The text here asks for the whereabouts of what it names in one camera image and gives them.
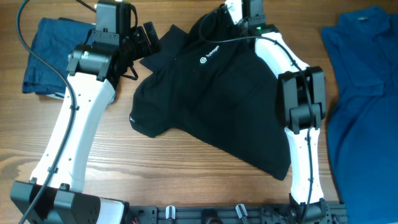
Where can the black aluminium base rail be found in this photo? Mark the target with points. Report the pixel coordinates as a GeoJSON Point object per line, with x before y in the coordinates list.
{"type": "Point", "coordinates": [230, 214]}

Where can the folded navy blue garment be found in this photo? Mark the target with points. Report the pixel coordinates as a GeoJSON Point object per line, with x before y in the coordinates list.
{"type": "Point", "coordinates": [54, 40]}

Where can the black polo shirt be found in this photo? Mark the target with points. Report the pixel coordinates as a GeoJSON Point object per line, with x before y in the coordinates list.
{"type": "Point", "coordinates": [218, 90]}

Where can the blue polo shirt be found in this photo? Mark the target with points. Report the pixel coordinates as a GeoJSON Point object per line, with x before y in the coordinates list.
{"type": "Point", "coordinates": [362, 129]}

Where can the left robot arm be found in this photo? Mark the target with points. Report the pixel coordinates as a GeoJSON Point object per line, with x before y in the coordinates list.
{"type": "Point", "coordinates": [54, 192]}

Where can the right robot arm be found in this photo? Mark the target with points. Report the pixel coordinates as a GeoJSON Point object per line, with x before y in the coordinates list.
{"type": "Point", "coordinates": [301, 108]}

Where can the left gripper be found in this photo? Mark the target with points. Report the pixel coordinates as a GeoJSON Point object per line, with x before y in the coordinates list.
{"type": "Point", "coordinates": [138, 35]}

